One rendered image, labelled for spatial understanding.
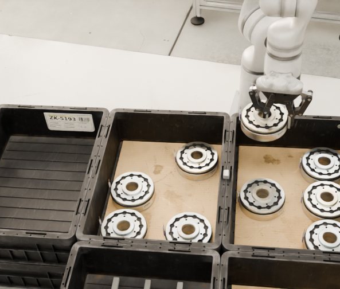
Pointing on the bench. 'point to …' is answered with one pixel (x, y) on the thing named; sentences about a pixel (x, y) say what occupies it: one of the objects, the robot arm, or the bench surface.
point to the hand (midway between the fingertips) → (278, 118)
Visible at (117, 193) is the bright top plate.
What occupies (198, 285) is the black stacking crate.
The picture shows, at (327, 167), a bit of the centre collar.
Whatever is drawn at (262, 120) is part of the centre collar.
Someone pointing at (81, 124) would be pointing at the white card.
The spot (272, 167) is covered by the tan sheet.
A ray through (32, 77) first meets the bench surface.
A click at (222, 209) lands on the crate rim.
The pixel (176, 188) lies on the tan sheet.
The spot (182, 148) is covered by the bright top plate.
